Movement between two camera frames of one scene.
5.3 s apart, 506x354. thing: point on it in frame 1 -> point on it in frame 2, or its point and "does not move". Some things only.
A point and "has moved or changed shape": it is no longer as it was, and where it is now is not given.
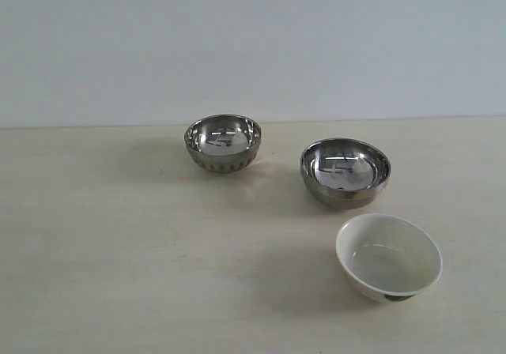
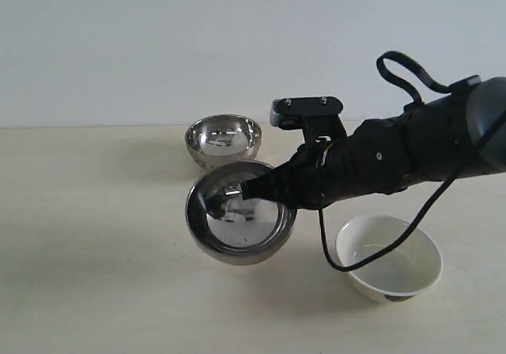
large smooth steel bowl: (345, 173) has moved or changed shape
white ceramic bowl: (387, 257) does not move
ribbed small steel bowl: (224, 143) does not move
